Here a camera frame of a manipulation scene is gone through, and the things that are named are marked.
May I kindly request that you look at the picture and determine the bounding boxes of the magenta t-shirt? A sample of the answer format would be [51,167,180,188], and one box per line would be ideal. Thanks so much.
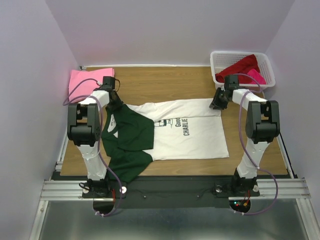
[247,69,266,85]

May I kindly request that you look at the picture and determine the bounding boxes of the dark red t-shirt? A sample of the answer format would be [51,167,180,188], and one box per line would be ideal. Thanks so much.
[215,54,261,83]

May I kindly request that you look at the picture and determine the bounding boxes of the white plastic basket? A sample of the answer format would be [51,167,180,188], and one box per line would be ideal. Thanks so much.
[209,50,277,92]

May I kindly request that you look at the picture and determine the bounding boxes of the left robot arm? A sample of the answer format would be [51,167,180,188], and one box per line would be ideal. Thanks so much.
[63,76,123,198]

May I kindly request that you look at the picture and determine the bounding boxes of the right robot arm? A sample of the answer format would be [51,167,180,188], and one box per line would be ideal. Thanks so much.
[209,73,280,195]

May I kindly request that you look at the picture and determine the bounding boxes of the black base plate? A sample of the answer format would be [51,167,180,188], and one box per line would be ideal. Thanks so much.
[79,175,260,210]

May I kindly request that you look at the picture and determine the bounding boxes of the white and green t-shirt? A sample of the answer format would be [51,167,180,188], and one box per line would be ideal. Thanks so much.
[101,98,229,183]

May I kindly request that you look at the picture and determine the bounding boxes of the folded pink t-shirt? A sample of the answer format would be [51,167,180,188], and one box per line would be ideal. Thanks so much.
[68,68,115,100]

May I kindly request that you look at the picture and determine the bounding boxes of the aluminium frame rail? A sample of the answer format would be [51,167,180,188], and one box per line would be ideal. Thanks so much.
[40,178,311,201]

